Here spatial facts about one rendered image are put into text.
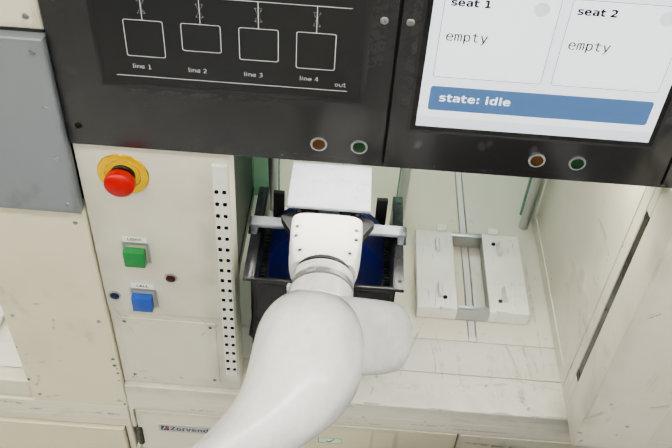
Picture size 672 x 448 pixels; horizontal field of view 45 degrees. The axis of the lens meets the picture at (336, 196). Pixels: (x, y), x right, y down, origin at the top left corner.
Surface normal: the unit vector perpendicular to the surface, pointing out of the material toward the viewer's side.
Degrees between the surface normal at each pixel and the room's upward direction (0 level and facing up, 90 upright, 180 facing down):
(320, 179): 1
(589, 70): 90
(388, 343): 58
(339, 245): 6
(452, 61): 90
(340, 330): 40
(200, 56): 90
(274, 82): 90
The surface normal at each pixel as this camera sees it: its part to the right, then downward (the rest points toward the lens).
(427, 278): 0.05, -0.73
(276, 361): -0.47, -0.58
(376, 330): 0.69, -0.10
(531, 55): -0.06, 0.67
